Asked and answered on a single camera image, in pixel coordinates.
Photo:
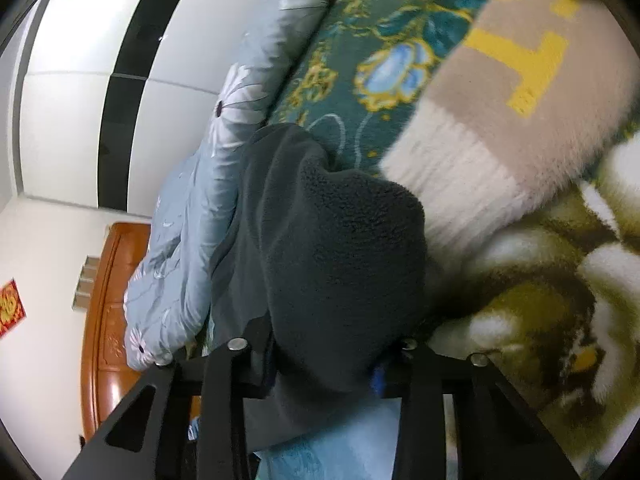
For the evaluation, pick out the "light blue floral quilt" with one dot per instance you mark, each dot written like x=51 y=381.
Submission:
x=200 y=200

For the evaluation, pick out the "wooden headboard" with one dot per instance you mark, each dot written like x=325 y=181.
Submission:
x=107 y=330

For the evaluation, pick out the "beige sweater with yellow print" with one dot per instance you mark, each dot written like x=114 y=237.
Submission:
x=505 y=125

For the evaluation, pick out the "green floral printed blanket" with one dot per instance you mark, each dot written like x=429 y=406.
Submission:
x=525 y=285

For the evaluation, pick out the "red wall decoration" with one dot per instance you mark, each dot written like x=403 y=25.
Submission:
x=10 y=308

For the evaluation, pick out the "dark grey fleece garment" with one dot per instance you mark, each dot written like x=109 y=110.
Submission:
x=340 y=260

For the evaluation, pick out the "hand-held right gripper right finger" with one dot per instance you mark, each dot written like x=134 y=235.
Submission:
x=387 y=375

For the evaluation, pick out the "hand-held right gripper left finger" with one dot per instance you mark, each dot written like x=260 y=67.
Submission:
x=260 y=360

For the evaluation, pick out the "white wardrobe with black stripe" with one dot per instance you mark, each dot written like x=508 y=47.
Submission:
x=125 y=85

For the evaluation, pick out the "white wall switch panel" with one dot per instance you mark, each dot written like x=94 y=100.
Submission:
x=85 y=282

